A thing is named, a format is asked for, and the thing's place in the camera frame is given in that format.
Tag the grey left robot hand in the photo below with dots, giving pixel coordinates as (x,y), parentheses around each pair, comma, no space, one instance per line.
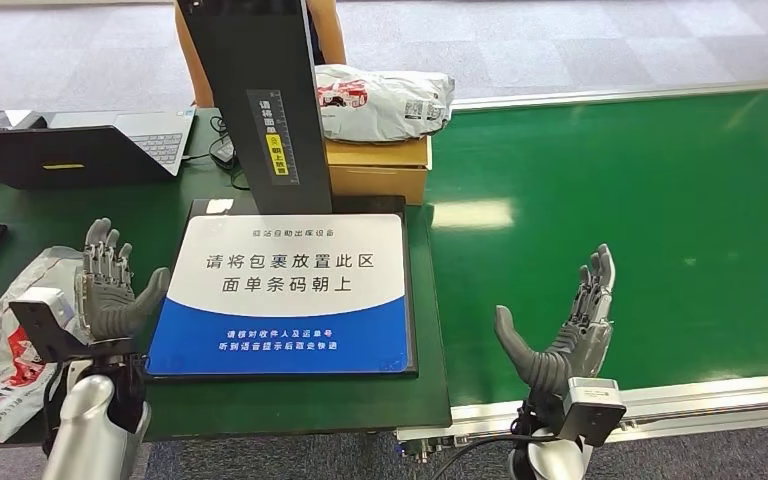
(109,305)

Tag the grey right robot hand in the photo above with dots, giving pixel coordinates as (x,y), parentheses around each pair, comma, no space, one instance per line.
(566,358)

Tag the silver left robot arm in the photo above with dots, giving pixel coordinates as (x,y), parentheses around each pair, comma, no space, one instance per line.
(89,430)

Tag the green conveyor belt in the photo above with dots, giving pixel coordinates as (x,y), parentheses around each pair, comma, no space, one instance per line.
(622,199)

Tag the brown cardboard box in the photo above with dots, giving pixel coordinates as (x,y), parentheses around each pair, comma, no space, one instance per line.
(377,172)

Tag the plump grey mailer package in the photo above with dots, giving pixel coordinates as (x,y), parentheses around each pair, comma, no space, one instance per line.
(384,106)

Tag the silver open laptop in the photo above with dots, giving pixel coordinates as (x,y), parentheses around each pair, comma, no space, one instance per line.
(92,156)

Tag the scanner base with printed pad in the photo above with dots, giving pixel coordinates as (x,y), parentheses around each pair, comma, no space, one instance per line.
(291,278)

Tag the dark power adapter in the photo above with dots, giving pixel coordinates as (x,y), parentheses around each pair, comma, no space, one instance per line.
(223,151)

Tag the black white striped object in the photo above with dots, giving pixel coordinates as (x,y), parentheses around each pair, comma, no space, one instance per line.
(0,120)

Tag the black scanner column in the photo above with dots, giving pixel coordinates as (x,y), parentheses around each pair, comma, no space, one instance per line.
(258,66)

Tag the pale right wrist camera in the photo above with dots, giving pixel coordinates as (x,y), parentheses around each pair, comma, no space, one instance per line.
(592,411)

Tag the aluminium conveyor frame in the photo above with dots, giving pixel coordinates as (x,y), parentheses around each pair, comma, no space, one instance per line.
(722,397)

